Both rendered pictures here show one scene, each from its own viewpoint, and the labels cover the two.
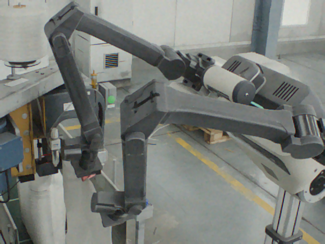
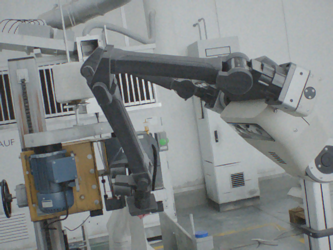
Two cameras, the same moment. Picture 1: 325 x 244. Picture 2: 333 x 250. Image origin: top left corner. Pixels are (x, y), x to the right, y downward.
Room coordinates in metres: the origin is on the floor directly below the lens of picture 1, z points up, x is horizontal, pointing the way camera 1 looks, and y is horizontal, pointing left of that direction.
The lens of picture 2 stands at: (-0.36, -0.53, 1.47)
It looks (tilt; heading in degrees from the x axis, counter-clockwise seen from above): 3 degrees down; 17
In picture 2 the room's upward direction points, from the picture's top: 8 degrees counter-clockwise
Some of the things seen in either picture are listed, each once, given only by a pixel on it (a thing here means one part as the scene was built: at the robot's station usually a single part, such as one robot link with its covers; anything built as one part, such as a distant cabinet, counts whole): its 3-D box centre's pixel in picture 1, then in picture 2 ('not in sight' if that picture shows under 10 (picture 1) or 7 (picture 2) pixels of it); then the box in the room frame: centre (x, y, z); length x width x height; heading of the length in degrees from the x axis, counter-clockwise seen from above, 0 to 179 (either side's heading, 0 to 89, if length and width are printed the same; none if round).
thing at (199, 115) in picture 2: not in sight; (198, 106); (5.57, 0.75, 1.34); 0.24 x 0.04 x 0.32; 28
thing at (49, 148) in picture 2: not in sight; (47, 148); (1.37, 0.51, 1.35); 0.12 x 0.12 x 0.04
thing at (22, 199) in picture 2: not in sight; (22, 195); (1.49, 0.75, 1.14); 0.11 x 0.06 x 0.11; 28
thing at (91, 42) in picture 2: not in sight; (92, 76); (3.85, 1.39, 1.82); 0.51 x 0.27 x 0.71; 28
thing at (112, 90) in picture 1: (107, 96); (161, 141); (1.76, 0.13, 1.29); 0.08 x 0.05 x 0.09; 28
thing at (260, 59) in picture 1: (259, 65); not in sight; (4.84, -1.25, 0.56); 0.67 x 0.43 x 0.15; 28
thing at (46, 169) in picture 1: (46, 165); (113, 203); (1.62, 0.36, 1.04); 0.08 x 0.06 x 0.05; 118
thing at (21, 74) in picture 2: not in sight; (22, 75); (1.49, 0.65, 1.68); 0.05 x 0.03 x 0.06; 118
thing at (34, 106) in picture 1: (30, 108); (99, 156); (1.68, 0.42, 1.26); 0.22 x 0.05 x 0.16; 28
